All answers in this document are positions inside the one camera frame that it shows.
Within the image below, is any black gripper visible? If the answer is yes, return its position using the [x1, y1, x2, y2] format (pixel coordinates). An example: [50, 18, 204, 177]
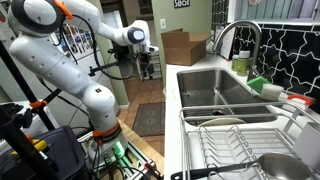
[139, 51, 152, 68]

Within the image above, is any round patterned ceramic plate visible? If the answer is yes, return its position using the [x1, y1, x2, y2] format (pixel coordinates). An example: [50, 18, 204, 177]
[197, 117, 248, 128]

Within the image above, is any stainless steel sink basin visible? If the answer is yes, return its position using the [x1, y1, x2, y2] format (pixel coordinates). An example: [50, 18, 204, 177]
[175, 67, 278, 127]

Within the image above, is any brown cardboard box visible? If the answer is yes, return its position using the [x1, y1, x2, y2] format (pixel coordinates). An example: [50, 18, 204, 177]
[160, 28, 211, 67]

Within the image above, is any white refrigerator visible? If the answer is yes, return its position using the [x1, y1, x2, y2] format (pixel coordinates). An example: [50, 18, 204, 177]
[0, 9, 121, 134]

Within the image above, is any patterned floor rug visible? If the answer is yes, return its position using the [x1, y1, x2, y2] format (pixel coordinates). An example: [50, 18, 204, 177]
[131, 101, 166, 138]

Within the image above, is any printed photo collage sheet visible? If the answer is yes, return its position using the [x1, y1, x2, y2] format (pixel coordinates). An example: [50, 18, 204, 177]
[63, 23, 94, 56]

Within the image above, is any white standing card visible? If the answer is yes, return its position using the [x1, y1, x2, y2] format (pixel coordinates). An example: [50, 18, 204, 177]
[219, 28, 236, 62]

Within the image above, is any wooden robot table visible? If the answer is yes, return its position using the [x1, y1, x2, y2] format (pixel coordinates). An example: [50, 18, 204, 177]
[116, 118, 165, 174]

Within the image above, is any short green soap bottle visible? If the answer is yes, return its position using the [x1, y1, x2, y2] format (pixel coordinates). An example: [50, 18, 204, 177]
[231, 54, 240, 72]

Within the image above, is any tall green soap bottle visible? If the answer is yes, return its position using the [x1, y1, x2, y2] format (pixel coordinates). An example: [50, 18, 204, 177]
[236, 50, 251, 77]

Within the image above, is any curved steel kitchen faucet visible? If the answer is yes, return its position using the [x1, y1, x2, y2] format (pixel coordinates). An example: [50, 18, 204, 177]
[212, 19, 264, 83]

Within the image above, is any green sponge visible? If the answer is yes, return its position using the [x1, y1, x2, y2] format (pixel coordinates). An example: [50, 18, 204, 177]
[246, 75, 272, 95]

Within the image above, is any dark plastic storage bin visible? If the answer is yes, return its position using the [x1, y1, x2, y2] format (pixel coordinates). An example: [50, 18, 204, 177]
[0, 125, 88, 180]

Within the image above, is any black tripod pole orange clamp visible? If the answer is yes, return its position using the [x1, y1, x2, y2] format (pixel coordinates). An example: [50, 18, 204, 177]
[0, 41, 58, 133]

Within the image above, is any kitchen window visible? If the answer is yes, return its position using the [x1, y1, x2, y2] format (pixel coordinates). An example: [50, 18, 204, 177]
[233, 0, 320, 22]

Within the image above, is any white utensil holder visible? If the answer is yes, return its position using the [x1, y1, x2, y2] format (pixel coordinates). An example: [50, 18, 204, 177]
[293, 121, 320, 173]

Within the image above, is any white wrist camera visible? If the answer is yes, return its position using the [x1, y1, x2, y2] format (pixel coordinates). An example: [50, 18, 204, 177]
[144, 44, 160, 54]

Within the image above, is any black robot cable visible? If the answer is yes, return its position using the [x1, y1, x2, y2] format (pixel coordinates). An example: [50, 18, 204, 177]
[54, 13, 137, 82]

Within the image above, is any black framed wall picture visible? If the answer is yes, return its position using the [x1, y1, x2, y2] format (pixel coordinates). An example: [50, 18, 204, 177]
[173, 0, 191, 9]

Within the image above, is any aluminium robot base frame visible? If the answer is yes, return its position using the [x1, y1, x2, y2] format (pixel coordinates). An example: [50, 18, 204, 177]
[79, 131, 164, 180]

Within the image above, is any metal wire dish rack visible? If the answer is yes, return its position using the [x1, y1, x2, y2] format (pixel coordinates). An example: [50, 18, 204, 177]
[178, 101, 320, 180]

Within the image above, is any yellow handled tool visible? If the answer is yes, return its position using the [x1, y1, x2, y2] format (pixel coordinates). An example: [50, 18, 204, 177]
[11, 139, 48, 158]

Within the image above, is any black camera stand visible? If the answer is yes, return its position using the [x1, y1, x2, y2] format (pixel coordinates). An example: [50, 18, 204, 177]
[0, 104, 61, 180]

